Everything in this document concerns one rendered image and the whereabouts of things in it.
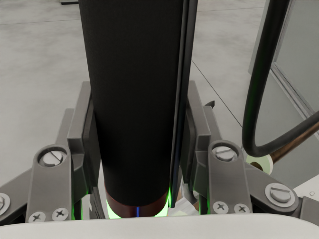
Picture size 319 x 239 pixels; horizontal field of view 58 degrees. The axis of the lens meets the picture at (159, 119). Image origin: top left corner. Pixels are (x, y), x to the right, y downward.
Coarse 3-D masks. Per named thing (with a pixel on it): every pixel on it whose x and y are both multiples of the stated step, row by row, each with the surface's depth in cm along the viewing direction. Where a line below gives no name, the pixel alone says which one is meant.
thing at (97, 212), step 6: (96, 192) 69; (90, 198) 78; (96, 198) 69; (96, 204) 69; (90, 210) 78; (96, 210) 69; (102, 210) 63; (90, 216) 79; (96, 216) 69; (102, 216) 63
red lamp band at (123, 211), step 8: (104, 184) 14; (168, 192) 15; (112, 200) 14; (160, 200) 14; (112, 208) 14; (120, 208) 14; (128, 208) 14; (136, 208) 14; (144, 208) 14; (152, 208) 14; (160, 208) 14; (120, 216) 14; (128, 216) 14; (136, 216) 14; (144, 216) 14; (152, 216) 14
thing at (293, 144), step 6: (312, 126) 31; (318, 126) 31; (306, 132) 30; (312, 132) 30; (300, 138) 29; (306, 138) 30; (288, 144) 28; (294, 144) 29; (276, 150) 28; (282, 150) 28; (288, 150) 28; (276, 156) 27; (282, 156) 28; (252, 162) 27; (276, 162) 27; (258, 168) 26; (198, 204) 23; (198, 210) 22
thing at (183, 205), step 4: (180, 200) 23; (184, 200) 23; (176, 204) 23; (180, 204) 23; (184, 204) 23; (188, 204) 23; (168, 208) 22; (172, 208) 22; (176, 208) 22; (180, 208) 22; (184, 208) 22; (188, 208) 22; (192, 208) 22; (168, 212) 22; (172, 212) 22; (176, 212) 22; (188, 212) 22; (192, 212) 22; (196, 212) 22
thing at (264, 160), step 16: (272, 0) 14; (288, 0) 14; (272, 16) 15; (272, 32) 15; (272, 48) 16; (256, 64) 17; (256, 80) 17; (256, 96) 18; (256, 112) 19; (304, 128) 29; (272, 144) 26; (256, 160) 26
